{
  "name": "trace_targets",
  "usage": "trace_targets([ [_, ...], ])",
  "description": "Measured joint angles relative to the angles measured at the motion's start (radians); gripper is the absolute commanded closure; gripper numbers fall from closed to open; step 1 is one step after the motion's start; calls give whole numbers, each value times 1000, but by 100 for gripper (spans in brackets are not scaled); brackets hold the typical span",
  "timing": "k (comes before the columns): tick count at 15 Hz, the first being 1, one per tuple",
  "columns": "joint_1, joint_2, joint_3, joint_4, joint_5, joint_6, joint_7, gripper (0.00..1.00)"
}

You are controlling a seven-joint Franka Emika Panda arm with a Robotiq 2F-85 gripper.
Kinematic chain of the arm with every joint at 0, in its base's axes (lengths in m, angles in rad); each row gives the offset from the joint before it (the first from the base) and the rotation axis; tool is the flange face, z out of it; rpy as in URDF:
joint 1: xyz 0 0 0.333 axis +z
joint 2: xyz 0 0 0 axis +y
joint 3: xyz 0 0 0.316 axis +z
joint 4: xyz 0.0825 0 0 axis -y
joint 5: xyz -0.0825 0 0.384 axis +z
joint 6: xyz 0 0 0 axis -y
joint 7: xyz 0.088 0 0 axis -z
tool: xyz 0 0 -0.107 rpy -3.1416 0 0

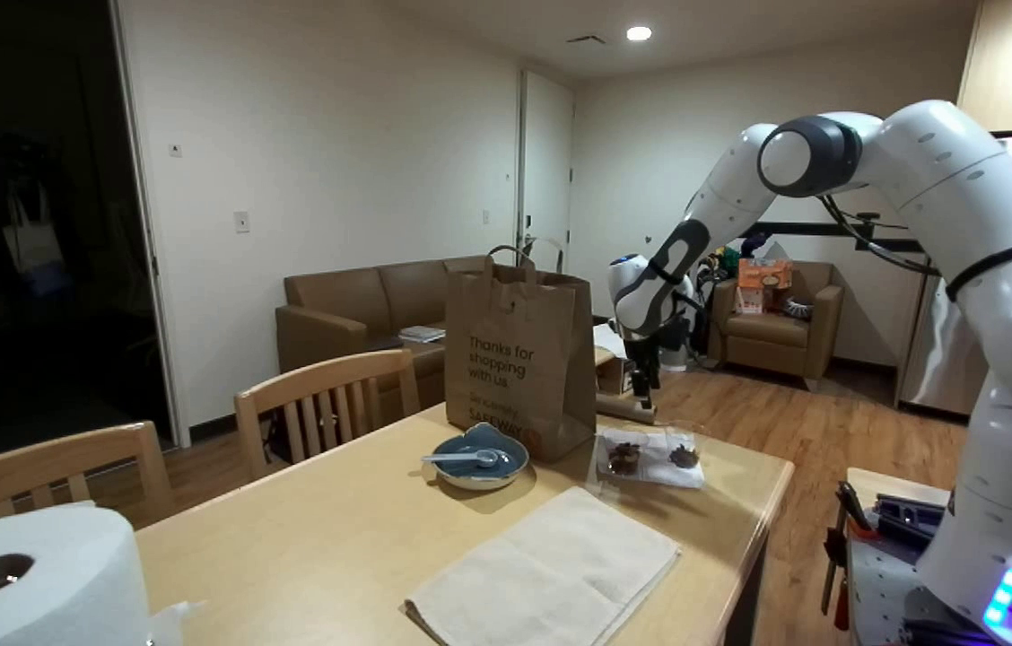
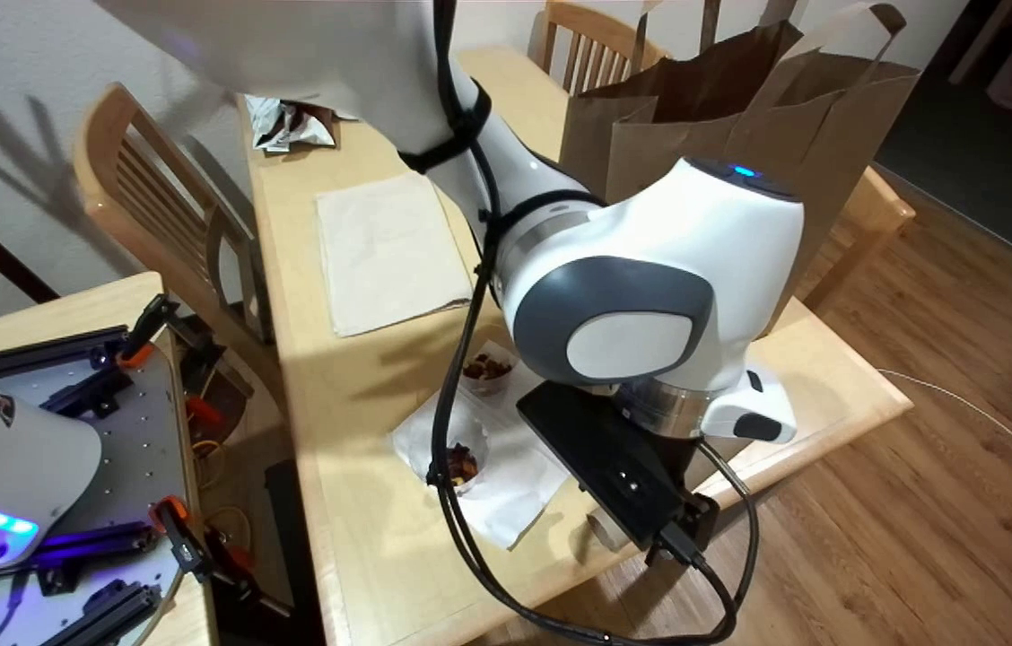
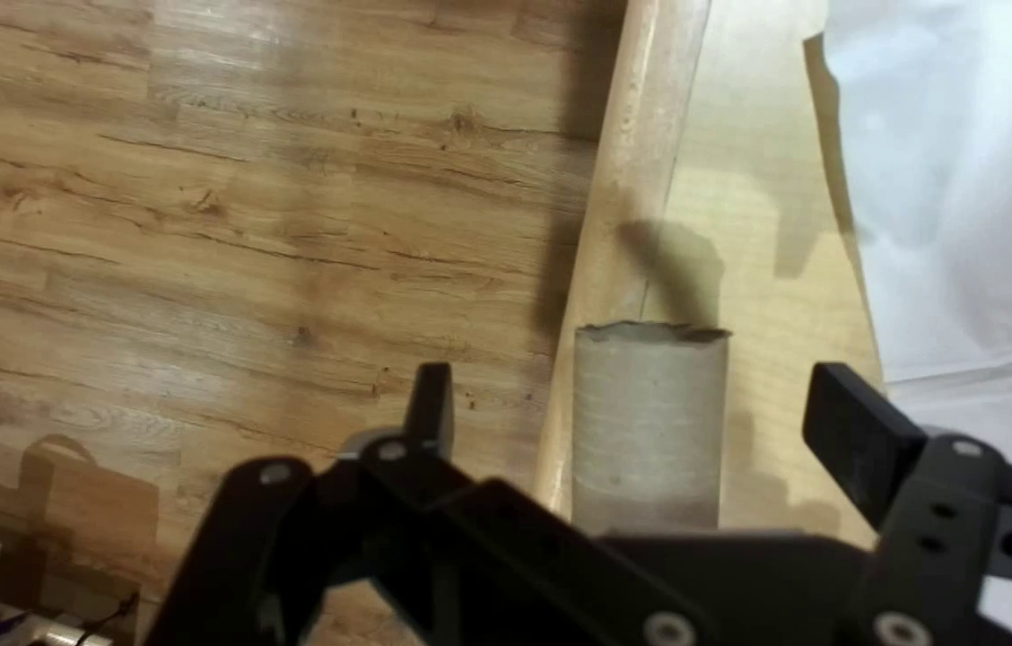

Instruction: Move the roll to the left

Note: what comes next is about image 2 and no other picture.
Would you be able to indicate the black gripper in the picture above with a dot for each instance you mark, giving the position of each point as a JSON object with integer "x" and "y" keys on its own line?
{"x": 602, "y": 454}

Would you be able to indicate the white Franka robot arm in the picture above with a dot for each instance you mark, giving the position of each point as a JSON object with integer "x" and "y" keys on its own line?
{"x": 652, "y": 238}

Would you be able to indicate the chocolate muffin in clear cup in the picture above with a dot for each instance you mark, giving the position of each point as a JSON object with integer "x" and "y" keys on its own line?
{"x": 462, "y": 462}
{"x": 491, "y": 369}

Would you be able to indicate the beige paper napkin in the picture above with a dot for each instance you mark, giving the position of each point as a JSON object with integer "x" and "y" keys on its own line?
{"x": 384, "y": 252}

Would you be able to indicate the brown paper shopping bag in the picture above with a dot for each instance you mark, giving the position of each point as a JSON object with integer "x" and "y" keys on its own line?
{"x": 769, "y": 130}

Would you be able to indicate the orange black clamp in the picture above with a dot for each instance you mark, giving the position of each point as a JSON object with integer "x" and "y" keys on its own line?
{"x": 152, "y": 323}
{"x": 177, "y": 520}

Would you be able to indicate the small white object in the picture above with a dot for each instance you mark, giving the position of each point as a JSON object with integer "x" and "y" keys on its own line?
{"x": 293, "y": 125}

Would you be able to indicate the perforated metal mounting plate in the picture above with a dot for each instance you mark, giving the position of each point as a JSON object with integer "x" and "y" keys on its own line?
{"x": 133, "y": 441}

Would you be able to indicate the black mounting bracket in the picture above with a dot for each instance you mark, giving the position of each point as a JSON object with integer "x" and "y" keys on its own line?
{"x": 86, "y": 393}
{"x": 98, "y": 551}
{"x": 111, "y": 615}

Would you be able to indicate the black metal rail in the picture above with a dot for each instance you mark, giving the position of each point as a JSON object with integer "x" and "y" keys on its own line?
{"x": 41, "y": 348}

